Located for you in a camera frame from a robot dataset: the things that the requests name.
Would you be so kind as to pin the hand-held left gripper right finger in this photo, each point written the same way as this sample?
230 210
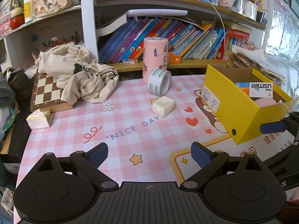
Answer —
199 155

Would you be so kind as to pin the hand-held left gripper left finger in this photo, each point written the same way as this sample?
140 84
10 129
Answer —
99 154

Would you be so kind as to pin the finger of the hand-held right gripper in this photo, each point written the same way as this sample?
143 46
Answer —
272 127
285 157

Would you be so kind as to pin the pink plush toy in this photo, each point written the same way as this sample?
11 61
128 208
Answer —
265 102

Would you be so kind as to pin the white orange toothpaste box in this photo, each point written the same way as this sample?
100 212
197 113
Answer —
259 88

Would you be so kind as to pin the yellow cardboard box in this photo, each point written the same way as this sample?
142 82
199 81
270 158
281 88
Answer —
233 112

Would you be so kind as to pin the dark red clothing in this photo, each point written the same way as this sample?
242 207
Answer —
292 211

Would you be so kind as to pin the pink checked desk mat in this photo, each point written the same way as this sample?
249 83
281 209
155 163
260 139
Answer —
70 126

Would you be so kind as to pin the cream eraser cube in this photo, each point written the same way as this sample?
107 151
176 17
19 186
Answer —
163 106

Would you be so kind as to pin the beige printed cloth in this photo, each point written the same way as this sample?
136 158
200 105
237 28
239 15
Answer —
88 86

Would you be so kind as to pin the messy stack of papers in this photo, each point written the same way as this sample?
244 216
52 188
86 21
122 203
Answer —
254 60

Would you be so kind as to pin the white paper block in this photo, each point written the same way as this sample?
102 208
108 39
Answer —
37 121

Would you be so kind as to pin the wooden chessboard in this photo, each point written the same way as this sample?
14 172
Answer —
44 91

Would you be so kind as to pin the clear printed tape roll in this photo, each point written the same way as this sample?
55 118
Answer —
153 84

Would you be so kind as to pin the silver foil sheet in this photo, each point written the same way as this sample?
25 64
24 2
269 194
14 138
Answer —
285 32

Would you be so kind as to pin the small white red box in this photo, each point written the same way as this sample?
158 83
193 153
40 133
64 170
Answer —
130 62

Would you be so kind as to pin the stack of red books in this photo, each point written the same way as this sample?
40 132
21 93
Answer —
238 35

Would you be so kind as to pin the clear plastic bag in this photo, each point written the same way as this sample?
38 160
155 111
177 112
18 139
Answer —
8 116

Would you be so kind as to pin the small orange box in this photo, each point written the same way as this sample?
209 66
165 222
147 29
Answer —
174 58

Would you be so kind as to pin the black gadget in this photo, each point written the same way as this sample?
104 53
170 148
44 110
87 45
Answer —
261 17

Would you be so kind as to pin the dark bag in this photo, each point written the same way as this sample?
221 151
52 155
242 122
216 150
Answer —
16 80

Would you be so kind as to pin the pink sticker-covered canister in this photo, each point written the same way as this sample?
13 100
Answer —
154 51

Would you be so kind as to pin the grey cloth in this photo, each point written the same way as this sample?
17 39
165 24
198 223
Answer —
5 88

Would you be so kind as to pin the white pen holder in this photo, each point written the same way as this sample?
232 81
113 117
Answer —
250 10

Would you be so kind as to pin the row of colourful books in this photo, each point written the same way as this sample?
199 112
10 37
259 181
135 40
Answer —
140 37

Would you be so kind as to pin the white bookshelf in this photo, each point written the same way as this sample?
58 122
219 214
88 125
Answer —
90 28

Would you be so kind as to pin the thick black-covered book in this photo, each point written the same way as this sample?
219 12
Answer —
111 25

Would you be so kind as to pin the pink patterned pen cup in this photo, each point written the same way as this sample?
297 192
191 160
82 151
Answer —
226 0

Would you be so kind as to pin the white lamp bar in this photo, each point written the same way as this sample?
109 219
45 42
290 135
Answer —
156 13

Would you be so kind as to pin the red round doll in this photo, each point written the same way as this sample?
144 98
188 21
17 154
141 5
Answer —
16 19

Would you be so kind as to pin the pink patterned box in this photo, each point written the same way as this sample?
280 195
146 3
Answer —
5 27

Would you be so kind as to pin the white yellow jar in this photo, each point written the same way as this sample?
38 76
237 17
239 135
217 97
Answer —
29 9

